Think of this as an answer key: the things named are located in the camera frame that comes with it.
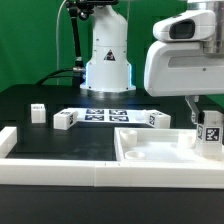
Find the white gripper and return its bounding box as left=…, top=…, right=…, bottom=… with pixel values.
left=144, top=10, right=224, bottom=124

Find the white square table top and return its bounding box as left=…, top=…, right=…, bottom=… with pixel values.
left=114, top=127, right=224, bottom=163

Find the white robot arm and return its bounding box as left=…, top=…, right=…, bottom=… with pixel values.
left=80, top=0, right=224, bottom=124

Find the sheet with fiducial markers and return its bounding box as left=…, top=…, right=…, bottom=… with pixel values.
left=61, top=108, right=149, bottom=124

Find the white U-shaped fence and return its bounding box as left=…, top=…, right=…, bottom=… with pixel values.
left=0, top=127, right=224, bottom=189

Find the black cable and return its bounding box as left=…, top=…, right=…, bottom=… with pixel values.
left=36, top=67, right=86, bottom=86

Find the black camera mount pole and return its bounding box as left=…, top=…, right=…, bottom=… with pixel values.
left=65, top=0, right=119, bottom=67

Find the grey cable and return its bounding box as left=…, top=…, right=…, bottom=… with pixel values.
left=55, top=0, right=70, bottom=86

